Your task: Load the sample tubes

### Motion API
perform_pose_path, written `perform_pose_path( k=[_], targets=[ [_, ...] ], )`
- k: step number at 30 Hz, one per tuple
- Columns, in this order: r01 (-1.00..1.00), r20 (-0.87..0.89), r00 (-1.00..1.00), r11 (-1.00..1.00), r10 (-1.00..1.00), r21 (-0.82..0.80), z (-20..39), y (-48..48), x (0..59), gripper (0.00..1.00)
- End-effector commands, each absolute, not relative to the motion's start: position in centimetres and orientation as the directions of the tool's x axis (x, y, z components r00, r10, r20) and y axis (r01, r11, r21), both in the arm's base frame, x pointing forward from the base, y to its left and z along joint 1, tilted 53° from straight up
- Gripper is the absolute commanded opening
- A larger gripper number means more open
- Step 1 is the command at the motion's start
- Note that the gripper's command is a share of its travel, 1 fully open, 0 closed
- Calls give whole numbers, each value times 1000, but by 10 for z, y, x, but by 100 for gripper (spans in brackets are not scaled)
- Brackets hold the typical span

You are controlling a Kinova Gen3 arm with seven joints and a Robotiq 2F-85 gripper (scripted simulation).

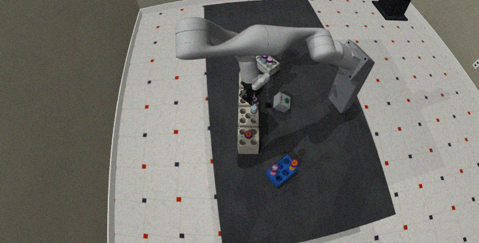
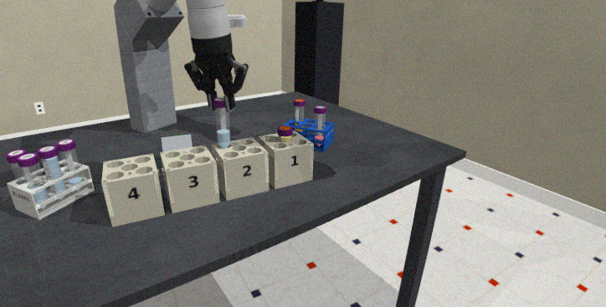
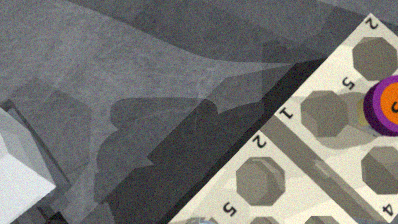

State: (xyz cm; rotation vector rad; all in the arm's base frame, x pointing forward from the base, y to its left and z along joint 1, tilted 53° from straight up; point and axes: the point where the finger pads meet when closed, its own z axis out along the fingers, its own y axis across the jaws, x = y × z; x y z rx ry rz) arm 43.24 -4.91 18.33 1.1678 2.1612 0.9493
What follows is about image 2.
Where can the blue tube rack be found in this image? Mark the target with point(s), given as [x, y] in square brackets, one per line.
[328, 133]

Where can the white tube rack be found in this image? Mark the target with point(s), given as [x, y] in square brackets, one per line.
[23, 197]

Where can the cream tube adapter block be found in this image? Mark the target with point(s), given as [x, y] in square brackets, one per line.
[132, 197]
[243, 168]
[191, 183]
[290, 163]

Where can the conical tube with yellow liquid and purple cap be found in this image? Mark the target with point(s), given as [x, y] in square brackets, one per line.
[285, 133]

